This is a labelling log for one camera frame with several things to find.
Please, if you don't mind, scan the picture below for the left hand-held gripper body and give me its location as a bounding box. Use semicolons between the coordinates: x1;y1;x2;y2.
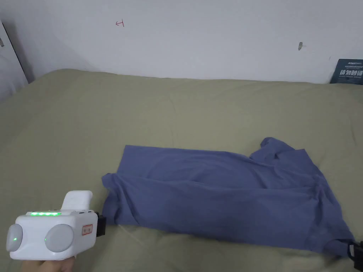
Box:
6;190;107;261

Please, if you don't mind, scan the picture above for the dark blue shirt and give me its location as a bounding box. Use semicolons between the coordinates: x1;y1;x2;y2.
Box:
101;137;357;257

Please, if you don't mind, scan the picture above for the person's left hand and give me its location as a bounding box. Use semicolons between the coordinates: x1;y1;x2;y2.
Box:
21;256;77;272

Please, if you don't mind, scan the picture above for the dark blue sign card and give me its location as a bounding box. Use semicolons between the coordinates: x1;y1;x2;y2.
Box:
330;59;363;84

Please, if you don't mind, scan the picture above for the bed with pale green sheet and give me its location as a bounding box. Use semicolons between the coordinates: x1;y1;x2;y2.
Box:
0;69;363;272

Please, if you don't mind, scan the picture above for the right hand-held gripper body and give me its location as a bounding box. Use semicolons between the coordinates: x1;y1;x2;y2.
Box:
347;240;363;269

